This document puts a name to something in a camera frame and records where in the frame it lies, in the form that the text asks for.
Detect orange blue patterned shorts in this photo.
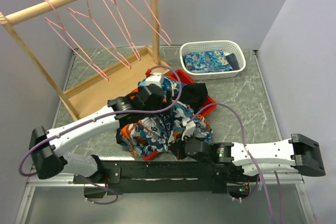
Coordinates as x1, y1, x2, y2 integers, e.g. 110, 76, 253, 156
115, 102, 213, 157

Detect pink wire hanger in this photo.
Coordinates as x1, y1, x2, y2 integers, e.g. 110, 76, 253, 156
115, 0, 173, 46
68, 0, 131, 69
44, 0, 109, 81
102, 0, 141, 61

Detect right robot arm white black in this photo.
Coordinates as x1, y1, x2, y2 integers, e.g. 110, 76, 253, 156
171, 134, 326, 182

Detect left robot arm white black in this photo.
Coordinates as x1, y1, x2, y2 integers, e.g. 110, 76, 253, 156
29, 84, 164, 183

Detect blue floral shorts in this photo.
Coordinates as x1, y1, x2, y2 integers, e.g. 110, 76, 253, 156
138, 77, 183, 108

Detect red plastic tray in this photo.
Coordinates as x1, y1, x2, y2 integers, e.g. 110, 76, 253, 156
141, 70, 216, 161

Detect black garment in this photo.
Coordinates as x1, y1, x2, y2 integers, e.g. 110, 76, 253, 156
179, 83, 208, 112

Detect wooden clothes rack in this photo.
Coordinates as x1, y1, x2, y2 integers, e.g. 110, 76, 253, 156
1, 0, 167, 120

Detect blue floral cloth in basket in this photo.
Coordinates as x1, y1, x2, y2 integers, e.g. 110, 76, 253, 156
182, 50, 233, 73

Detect dark denim cloth in basket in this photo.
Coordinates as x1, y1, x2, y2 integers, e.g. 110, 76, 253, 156
226, 54, 240, 71

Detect white plastic basket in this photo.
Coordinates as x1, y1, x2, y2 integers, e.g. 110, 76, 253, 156
180, 40, 246, 80

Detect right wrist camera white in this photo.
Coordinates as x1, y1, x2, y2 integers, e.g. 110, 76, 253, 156
182, 119, 196, 141

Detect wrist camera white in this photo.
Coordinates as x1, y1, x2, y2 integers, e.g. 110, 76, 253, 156
145, 72, 164, 88
182, 119, 196, 141

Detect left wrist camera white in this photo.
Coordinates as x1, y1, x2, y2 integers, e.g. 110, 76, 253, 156
145, 72, 164, 88

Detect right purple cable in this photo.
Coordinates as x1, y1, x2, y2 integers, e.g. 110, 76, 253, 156
189, 102, 284, 224

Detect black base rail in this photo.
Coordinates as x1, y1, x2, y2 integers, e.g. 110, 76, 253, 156
74, 160, 257, 195

